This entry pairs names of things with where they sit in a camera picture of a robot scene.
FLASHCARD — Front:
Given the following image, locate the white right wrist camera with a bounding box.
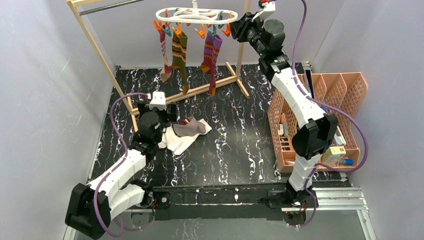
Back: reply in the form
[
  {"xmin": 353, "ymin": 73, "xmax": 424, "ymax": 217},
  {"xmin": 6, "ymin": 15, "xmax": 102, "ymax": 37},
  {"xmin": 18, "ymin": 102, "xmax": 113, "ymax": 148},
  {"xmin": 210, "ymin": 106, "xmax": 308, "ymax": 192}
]
[{"xmin": 251, "ymin": 0, "xmax": 276, "ymax": 22}]

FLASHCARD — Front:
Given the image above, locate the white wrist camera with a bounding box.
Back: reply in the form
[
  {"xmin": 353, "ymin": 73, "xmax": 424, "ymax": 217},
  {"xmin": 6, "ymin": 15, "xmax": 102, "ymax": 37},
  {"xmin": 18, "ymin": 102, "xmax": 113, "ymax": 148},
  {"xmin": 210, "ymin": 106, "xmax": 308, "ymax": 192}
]
[
  {"xmin": 251, "ymin": 0, "xmax": 276, "ymax": 22},
  {"xmin": 148, "ymin": 91, "xmax": 167, "ymax": 111}
]

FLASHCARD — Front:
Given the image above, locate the metal hanging rod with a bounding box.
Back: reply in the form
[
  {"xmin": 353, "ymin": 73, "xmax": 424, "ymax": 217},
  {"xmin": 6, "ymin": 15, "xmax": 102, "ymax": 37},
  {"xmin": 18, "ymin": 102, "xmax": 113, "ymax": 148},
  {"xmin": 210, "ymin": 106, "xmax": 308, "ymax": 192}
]
[{"xmin": 78, "ymin": 0, "xmax": 143, "ymax": 16}]

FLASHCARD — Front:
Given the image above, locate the olive striped sock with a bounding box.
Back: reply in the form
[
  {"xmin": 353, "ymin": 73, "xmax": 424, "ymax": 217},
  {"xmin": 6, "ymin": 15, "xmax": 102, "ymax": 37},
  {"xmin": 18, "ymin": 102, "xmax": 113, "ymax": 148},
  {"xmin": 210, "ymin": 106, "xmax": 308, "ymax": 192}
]
[{"xmin": 171, "ymin": 32, "xmax": 189, "ymax": 95}]

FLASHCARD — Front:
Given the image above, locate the white plastic clip hanger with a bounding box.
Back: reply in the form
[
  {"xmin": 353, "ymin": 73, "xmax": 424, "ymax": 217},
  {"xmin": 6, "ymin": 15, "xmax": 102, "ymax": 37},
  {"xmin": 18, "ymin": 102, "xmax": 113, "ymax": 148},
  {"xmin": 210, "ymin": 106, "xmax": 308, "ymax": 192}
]
[{"xmin": 155, "ymin": 0, "xmax": 238, "ymax": 25}]

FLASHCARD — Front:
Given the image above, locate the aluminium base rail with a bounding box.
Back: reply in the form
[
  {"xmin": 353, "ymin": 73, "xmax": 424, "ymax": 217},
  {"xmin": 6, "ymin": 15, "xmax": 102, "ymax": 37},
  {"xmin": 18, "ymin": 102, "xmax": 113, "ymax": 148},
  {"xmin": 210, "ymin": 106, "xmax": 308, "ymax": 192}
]
[{"xmin": 70, "ymin": 187, "xmax": 369, "ymax": 213}]

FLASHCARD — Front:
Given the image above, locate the grey sock with red stripes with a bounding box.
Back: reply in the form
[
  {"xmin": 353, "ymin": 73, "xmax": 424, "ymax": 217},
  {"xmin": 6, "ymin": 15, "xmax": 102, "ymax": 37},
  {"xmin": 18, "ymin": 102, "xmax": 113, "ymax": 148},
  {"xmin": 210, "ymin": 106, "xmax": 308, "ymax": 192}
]
[{"xmin": 171, "ymin": 116, "xmax": 198, "ymax": 137}]

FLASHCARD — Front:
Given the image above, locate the wooden clothes rack frame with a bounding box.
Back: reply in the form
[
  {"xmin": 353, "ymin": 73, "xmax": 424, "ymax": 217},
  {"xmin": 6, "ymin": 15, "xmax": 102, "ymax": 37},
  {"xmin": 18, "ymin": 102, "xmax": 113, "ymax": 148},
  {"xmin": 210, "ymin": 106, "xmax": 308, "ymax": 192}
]
[{"xmin": 66, "ymin": 0, "xmax": 253, "ymax": 133}]

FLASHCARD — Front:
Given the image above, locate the beige purple striped sock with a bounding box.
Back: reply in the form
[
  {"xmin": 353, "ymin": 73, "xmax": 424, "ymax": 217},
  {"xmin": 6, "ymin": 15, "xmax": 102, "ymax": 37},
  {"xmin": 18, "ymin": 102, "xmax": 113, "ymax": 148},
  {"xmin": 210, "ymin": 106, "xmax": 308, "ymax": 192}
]
[{"xmin": 159, "ymin": 32, "xmax": 173, "ymax": 83}]

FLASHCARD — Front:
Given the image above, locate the maroon yellow striped sock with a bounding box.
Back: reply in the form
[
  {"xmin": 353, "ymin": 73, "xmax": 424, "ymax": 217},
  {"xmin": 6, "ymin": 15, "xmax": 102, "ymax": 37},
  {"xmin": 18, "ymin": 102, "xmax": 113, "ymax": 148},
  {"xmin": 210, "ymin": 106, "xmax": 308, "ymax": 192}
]
[{"xmin": 200, "ymin": 32, "xmax": 223, "ymax": 96}]

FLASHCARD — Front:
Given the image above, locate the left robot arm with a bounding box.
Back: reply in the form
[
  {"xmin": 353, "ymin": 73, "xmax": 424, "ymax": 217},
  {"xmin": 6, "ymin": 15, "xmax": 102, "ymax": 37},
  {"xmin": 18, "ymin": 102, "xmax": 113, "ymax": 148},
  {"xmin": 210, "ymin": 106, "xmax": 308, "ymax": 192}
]
[{"xmin": 64, "ymin": 103, "xmax": 177, "ymax": 240}]

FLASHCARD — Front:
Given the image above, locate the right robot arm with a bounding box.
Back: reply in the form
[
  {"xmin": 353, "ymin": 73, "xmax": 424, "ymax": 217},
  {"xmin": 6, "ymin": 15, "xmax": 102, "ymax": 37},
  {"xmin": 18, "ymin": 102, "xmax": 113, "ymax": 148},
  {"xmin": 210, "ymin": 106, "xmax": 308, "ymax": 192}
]
[{"xmin": 230, "ymin": 12, "xmax": 338, "ymax": 203}]

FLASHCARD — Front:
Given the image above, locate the white board in organizer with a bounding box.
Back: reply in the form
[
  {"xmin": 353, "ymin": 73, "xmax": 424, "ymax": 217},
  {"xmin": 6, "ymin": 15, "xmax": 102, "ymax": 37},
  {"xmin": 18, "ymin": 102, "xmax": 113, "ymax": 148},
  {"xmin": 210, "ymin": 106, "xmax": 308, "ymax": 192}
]
[{"xmin": 304, "ymin": 70, "xmax": 315, "ymax": 99}]

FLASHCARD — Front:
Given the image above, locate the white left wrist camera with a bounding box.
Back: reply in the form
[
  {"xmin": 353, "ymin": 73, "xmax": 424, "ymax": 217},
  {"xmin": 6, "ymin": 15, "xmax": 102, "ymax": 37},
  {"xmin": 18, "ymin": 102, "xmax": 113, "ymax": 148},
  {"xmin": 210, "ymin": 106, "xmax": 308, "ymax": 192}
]
[{"xmin": 148, "ymin": 91, "xmax": 167, "ymax": 111}]

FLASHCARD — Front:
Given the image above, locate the small yellow white box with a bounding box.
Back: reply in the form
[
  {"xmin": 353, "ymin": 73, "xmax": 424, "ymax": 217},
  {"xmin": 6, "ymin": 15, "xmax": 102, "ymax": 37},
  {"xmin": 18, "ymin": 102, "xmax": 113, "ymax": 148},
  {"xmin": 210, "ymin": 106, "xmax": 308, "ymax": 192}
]
[{"xmin": 321, "ymin": 146, "xmax": 346, "ymax": 166}]

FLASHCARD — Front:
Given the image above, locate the orange plastic desk organizer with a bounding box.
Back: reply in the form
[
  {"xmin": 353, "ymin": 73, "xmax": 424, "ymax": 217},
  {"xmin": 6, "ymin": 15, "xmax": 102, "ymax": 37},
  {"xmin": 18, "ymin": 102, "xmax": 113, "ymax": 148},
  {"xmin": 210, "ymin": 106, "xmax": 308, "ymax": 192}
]
[{"xmin": 267, "ymin": 72, "xmax": 369, "ymax": 173}]

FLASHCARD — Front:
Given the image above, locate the white fluffy sock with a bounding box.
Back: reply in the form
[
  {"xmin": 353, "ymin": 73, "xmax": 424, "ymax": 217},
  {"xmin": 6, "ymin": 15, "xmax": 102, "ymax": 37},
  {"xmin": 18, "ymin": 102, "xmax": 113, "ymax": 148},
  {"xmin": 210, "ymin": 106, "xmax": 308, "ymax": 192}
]
[
  {"xmin": 196, "ymin": 118, "xmax": 212, "ymax": 135},
  {"xmin": 158, "ymin": 127, "xmax": 200, "ymax": 156}
]

